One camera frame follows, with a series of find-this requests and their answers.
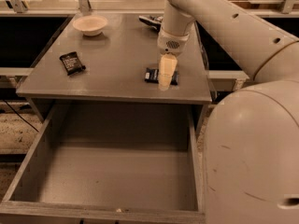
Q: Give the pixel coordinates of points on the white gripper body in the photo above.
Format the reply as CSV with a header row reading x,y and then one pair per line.
x,y
170,45

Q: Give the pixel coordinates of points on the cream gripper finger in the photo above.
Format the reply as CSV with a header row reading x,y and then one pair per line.
x,y
167,67

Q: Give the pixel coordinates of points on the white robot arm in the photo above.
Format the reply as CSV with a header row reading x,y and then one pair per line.
x,y
251,145

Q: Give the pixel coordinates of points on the open grey top drawer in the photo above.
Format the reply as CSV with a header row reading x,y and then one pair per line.
x,y
109,163

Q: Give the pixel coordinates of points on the blue chip bag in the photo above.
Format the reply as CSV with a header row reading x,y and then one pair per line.
x,y
154,22

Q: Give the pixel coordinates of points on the grey cabinet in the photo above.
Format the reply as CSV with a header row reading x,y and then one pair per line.
x,y
113,80

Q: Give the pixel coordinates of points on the white bowl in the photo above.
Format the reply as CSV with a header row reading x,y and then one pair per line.
x,y
91,25

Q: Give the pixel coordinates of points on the black snack bar wrapper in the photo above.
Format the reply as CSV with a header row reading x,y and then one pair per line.
x,y
72,63

